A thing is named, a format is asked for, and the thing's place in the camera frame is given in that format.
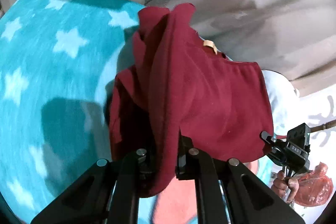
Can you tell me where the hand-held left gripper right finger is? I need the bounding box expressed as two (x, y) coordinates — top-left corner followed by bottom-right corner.
(175, 134), (304, 224)

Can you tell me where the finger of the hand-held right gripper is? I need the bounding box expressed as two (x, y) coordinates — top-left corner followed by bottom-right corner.
(260, 131), (277, 147)

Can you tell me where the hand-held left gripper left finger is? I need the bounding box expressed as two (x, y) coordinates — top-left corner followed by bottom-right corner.
(31, 148), (155, 224)

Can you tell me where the dark red sweater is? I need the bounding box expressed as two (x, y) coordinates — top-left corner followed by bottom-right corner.
(106, 3), (275, 198)

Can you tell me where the person's right hand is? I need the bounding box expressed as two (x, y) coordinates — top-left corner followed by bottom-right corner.
(271, 170), (299, 201)

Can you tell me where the pale blue plush toy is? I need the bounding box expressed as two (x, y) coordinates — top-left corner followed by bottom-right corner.
(261, 69), (301, 139)

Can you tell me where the red plastic bag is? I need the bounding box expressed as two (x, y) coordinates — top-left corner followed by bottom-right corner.
(293, 163), (334, 207)

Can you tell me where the teal star print blanket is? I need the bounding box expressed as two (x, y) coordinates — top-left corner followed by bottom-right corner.
(0, 0), (276, 224)

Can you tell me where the beige curtain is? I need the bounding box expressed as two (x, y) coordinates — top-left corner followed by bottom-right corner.
(144, 0), (336, 97)

